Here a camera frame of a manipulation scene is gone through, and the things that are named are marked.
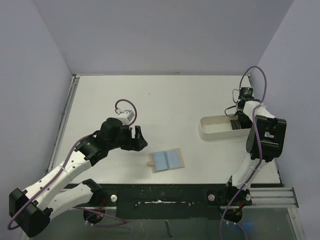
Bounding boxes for beige card holder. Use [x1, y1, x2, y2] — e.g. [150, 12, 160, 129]
[147, 148, 185, 173]

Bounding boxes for white plastic tray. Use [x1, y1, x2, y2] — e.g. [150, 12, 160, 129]
[198, 115, 251, 141]

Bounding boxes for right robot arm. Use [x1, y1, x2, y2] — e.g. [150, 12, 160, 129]
[222, 87, 287, 205]

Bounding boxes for aluminium table frame rail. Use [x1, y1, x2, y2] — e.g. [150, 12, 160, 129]
[46, 74, 80, 173]

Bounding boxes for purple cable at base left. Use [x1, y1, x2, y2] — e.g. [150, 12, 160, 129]
[72, 206, 128, 228]

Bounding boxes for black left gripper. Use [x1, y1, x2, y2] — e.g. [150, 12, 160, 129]
[107, 124, 147, 151]

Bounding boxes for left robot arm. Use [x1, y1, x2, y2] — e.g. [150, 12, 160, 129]
[7, 117, 148, 238]

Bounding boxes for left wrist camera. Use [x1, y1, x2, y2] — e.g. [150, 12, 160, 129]
[115, 109, 135, 125]

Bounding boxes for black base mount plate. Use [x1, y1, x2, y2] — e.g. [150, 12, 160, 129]
[84, 183, 252, 220]

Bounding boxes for black cards in tray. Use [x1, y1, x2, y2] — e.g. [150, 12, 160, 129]
[230, 119, 242, 130]

